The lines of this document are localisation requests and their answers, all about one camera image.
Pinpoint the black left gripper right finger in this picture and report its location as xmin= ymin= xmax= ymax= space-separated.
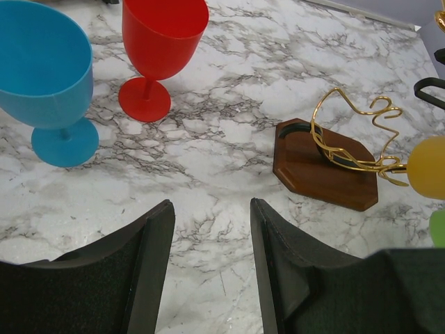
xmin=250 ymin=198 xmax=444 ymax=333

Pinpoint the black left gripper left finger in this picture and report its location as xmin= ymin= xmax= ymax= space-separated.
xmin=1 ymin=200 xmax=175 ymax=333

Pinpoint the green wine glass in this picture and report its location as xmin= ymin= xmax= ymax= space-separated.
xmin=429 ymin=209 xmax=445 ymax=248

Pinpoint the orange wine glass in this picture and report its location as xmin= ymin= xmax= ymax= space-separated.
xmin=407 ymin=136 xmax=444 ymax=200

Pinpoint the blue wine glass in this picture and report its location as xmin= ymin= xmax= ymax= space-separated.
xmin=1 ymin=1 xmax=99 ymax=167

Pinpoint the red wine glass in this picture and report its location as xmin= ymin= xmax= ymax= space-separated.
xmin=118 ymin=0 xmax=209 ymax=122

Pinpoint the brown wooden rack base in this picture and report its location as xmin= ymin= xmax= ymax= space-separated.
xmin=273 ymin=118 xmax=378 ymax=212

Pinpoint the gold wire glass rack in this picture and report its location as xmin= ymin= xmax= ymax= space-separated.
xmin=309 ymin=10 xmax=445 ymax=188

